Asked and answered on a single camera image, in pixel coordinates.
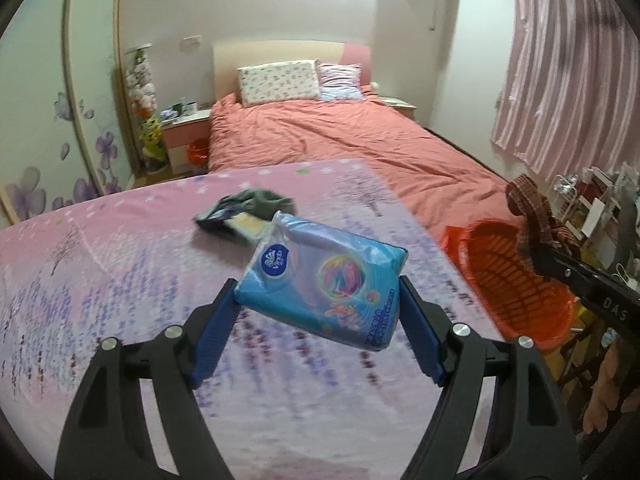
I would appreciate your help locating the pink striped pillow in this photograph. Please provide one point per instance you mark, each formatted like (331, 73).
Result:
(340, 82)

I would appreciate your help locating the green and white mug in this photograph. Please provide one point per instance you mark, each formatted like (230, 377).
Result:
(189, 108)

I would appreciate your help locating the beige and pink headboard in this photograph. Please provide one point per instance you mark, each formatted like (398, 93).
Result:
(225, 70)

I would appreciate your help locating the white wall socket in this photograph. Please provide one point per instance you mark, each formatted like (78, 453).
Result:
(192, 40)

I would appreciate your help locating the pink and white nightstand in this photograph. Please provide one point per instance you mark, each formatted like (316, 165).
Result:
(185, 132)
(400, 106)

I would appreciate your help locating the dark green cloth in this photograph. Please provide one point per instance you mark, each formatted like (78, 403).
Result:
(250, 202)

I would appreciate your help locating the plush toy bouquet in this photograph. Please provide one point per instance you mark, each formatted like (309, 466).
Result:
(141, 82)

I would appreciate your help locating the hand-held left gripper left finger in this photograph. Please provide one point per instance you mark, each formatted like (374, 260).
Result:
(215, 332)

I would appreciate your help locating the blue tissue packet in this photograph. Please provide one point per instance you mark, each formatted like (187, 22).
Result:
(320, 285)

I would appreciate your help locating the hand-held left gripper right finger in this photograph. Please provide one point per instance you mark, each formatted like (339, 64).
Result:
(421, 332)

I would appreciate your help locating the orange plastic basket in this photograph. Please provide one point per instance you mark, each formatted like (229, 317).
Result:
(500, 280)

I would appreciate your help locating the pale pink cloth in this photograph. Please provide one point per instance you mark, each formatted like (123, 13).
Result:
(607, 385)

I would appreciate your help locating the brown patterned cloth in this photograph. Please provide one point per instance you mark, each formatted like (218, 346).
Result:
(530, 210)

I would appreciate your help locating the white floral pillow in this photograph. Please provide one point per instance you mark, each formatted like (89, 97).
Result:
(277, 82)

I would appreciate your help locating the yellow green flower bouquet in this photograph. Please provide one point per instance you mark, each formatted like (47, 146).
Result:
(154, 142)

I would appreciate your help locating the pink striped curtain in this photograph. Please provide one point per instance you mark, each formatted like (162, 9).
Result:
(565, 70)

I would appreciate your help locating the bed with salmon cover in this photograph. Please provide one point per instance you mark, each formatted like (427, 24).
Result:
(350, 150)

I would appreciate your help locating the small orange bin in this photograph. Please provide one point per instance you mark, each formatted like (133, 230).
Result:
(197, 151)

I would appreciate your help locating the wardrobe with flower print doors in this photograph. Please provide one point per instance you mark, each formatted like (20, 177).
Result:
(40, 110)

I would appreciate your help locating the pale yellow cloth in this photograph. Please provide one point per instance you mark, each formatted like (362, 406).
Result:
(247, 225)

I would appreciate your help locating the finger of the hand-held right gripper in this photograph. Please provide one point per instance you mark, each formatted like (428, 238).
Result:
(565, 270)

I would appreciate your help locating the pink printed blanket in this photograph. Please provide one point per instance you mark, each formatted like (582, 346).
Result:
(125, 240)

